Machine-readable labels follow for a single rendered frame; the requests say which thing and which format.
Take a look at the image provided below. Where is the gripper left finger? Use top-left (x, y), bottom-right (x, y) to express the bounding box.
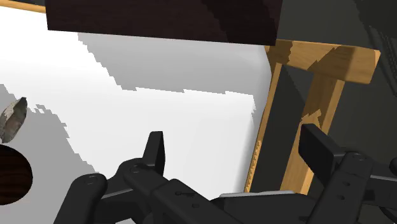
top-left (53, 130), bottom-right (237, 224)

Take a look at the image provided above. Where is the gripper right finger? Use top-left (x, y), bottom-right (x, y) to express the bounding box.
top-left (298, 123), bottom-right (397, 224)

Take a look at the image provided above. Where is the dark brown round object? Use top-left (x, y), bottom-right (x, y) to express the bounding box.
top-left (0, 144), bottom-right (34, 206)

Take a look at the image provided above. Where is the grey rough stone-like object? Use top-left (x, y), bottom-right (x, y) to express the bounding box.
top-left (0, 96), bottom-right (29, 144)

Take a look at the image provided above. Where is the dark wood robot stand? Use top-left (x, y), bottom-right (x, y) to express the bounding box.
top-left (45, 0), bottom-right (283, 46)

